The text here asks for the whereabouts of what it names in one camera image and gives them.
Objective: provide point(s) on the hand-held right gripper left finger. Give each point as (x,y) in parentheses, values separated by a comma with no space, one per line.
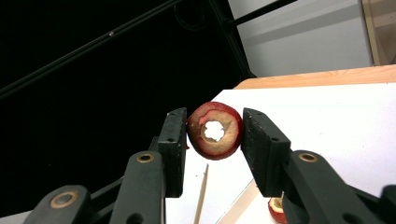
(174,155)

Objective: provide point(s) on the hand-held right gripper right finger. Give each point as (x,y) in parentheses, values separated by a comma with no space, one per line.
(264,155)

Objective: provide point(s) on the cored red hawthorn fruit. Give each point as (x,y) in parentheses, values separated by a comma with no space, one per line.
(225,143)
(275,210)

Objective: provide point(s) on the thin bamboo skewer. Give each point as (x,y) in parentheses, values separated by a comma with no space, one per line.
(201,196)

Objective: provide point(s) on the wooden table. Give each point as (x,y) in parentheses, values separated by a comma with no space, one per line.
(327,77)

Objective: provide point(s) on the white cabinet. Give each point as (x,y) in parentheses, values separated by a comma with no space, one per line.
(305,40)

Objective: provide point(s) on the light wooden desk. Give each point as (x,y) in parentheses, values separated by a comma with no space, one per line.
(381,31)

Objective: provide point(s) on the black metal frame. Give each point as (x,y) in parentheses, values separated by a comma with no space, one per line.
(93,42)

